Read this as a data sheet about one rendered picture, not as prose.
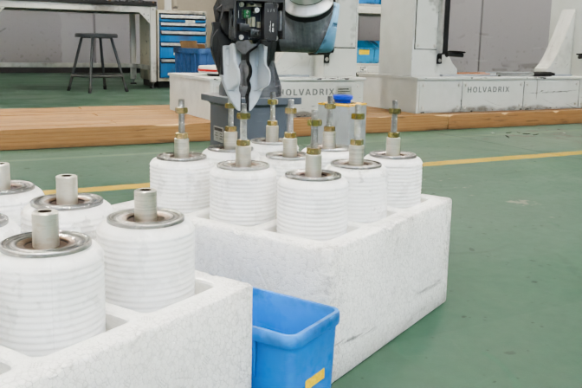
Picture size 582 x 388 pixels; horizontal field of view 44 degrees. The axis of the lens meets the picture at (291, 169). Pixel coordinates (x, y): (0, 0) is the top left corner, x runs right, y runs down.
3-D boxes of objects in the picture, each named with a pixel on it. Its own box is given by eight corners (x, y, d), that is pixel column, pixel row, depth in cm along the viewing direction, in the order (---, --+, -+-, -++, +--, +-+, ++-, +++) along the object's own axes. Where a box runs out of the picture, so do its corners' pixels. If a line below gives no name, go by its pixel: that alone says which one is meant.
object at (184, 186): (183, 259, 120) (182, 151, 117) (225, 271, 114) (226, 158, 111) (138, 273, 112) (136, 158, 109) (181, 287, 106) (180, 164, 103)
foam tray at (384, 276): (111, 318, 112) (108, 204, 109) (261, 259, 144) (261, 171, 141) (326, 389, 91) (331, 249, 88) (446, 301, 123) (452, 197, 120)
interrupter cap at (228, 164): (278, 171, 102) (278, 166, 102) (229, 174, 98) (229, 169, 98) (256, 163, 108) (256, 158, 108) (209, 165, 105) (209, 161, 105)
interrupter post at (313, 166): (326, 178, 97) (326, 154, 96) (311, 180, 95) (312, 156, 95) (314, 176, 99) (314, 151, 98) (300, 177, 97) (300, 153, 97)
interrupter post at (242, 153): (254, 169, 103) (255, 145, 102) (238, 170, 102) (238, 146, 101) (247, 166, 105) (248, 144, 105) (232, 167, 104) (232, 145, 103)
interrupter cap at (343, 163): (392, 168, 106) (392, 164, 106) (353, 173, 101) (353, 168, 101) (358, 161, 112) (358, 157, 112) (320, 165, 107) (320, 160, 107)
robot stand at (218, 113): (200, 211, 183) (199, 93, 178) (266, 205, 192) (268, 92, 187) (229, 229, 167) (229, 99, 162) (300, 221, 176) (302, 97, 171)
